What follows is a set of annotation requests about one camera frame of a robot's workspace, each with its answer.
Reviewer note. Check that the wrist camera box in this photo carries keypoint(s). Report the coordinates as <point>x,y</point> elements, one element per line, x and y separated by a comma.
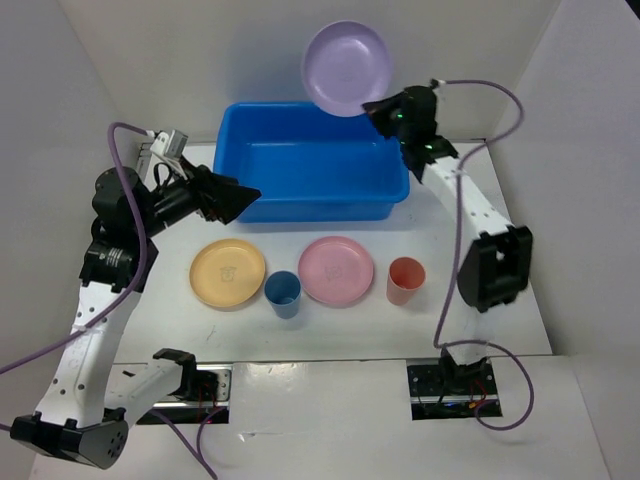
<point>168,145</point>
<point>436,84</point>

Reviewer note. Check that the blue plastic cup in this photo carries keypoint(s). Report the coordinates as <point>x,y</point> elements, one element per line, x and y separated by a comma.
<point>283,291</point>

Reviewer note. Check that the yellow plastic plate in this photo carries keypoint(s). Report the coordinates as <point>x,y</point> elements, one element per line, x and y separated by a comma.
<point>227,273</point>

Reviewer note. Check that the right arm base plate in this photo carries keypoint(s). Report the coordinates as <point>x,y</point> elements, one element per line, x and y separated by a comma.
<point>439,390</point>

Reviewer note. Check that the orange plastic cup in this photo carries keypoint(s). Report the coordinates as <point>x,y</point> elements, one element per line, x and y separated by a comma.
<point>405,277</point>

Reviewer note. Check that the purple plastic plate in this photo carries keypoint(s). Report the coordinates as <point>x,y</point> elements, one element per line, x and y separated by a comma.
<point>345,65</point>

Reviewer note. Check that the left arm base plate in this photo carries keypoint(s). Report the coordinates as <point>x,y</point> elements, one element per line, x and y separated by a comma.
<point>211,396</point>

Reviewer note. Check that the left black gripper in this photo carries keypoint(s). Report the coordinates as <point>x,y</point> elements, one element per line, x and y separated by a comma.
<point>216,196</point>

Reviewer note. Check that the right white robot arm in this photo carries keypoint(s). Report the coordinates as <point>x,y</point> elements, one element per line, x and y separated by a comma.
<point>492,256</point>

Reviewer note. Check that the blue plastic bin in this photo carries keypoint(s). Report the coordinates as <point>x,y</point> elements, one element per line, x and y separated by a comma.
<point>309,166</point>

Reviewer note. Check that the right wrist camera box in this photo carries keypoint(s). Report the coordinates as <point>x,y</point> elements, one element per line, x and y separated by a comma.
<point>436,84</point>

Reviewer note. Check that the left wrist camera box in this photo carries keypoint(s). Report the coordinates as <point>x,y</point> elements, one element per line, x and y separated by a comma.
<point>168,145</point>

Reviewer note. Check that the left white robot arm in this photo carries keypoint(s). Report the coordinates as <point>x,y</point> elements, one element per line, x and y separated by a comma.
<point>78,420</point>

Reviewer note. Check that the pink plastic plate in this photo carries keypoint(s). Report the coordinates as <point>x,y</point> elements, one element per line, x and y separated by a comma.
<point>335,270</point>

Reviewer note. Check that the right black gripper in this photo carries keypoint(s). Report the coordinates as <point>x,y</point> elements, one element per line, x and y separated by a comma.
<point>379,111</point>

